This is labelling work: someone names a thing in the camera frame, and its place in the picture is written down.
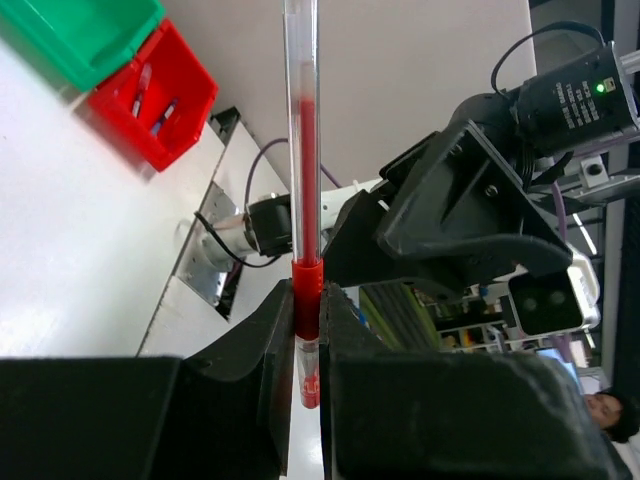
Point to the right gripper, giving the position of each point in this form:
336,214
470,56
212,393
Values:
460,216

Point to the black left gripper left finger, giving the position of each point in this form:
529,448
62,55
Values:
222,413

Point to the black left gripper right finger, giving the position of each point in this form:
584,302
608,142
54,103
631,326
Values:
386,414

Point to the red gel pen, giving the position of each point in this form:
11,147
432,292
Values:
300,20

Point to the blue capped pen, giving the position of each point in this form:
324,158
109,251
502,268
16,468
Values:
164,117

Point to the dark red capped pen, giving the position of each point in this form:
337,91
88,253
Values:
142,87

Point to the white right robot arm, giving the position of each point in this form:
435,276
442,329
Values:
450,212

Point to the person in background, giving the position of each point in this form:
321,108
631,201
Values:
615,414

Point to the red bin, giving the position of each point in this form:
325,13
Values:
176,73

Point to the green bin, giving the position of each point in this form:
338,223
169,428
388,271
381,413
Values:
87,41

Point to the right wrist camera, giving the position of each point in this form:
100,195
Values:
556,303

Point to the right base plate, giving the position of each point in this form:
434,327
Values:
202,265

